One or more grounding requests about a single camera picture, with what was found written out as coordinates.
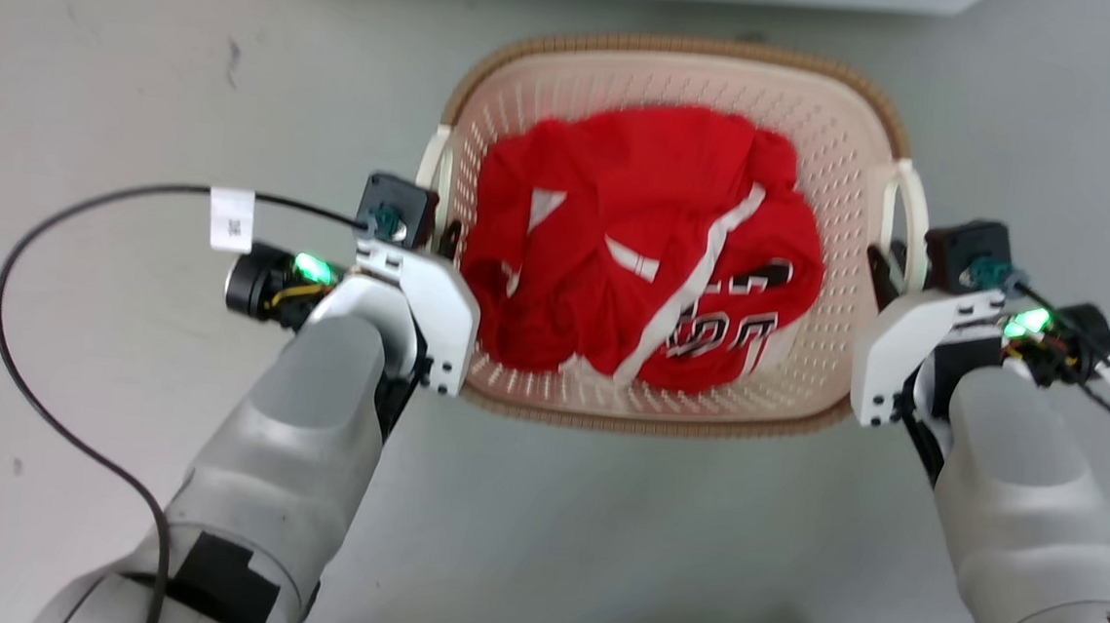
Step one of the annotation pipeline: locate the beige plastic laundry basket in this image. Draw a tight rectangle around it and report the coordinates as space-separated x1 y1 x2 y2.
400 19 944 454

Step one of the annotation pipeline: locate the red sports jersey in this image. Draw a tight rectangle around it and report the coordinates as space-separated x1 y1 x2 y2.
451 91 836 405

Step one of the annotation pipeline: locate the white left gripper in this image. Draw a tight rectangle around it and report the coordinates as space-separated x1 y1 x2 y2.
300 209 488 401

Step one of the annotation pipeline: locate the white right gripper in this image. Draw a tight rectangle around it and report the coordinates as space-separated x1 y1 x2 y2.
847 237 1012 437

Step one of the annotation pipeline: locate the white left cable label tag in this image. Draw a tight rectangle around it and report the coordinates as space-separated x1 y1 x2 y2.
206 186 257 255

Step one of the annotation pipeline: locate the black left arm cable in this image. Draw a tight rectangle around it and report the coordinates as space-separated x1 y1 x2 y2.
0 172 375 623

